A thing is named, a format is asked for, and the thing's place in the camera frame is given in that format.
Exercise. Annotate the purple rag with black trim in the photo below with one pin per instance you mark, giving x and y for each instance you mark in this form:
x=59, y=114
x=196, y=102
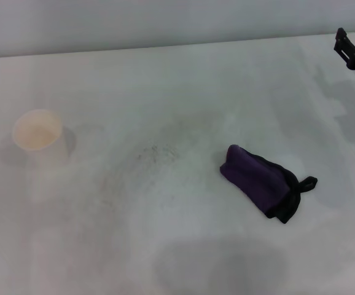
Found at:
x=254, y=176

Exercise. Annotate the white paper cup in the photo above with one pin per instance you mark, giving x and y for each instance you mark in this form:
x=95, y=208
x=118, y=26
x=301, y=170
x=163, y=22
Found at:
x=37, y=130

